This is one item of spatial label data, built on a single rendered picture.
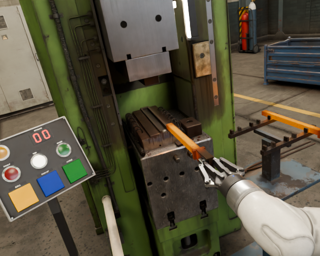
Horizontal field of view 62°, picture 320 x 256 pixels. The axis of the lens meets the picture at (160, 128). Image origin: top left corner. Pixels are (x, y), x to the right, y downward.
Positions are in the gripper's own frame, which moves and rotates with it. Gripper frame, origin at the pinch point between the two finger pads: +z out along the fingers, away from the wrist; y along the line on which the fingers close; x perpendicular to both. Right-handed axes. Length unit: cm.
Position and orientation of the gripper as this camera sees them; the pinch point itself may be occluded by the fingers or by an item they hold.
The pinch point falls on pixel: (204, 158)
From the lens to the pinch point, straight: 89.8
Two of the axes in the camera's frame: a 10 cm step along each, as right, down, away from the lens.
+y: 9.4, -2.7, 2.2
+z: -3.1, -3.5, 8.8
